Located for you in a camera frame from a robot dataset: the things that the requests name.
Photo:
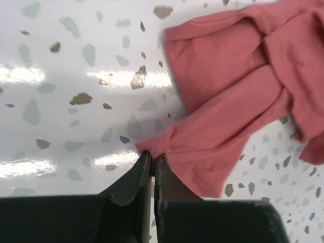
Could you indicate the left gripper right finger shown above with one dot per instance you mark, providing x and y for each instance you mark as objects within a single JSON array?
[{"x": 172, "y": 204}]

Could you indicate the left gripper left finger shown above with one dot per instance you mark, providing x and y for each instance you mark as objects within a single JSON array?
[{"x": 124, "y": 216}]

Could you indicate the salmon pink t shirt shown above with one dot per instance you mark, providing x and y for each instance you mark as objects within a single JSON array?
[{"x": 238, "y": 71}]

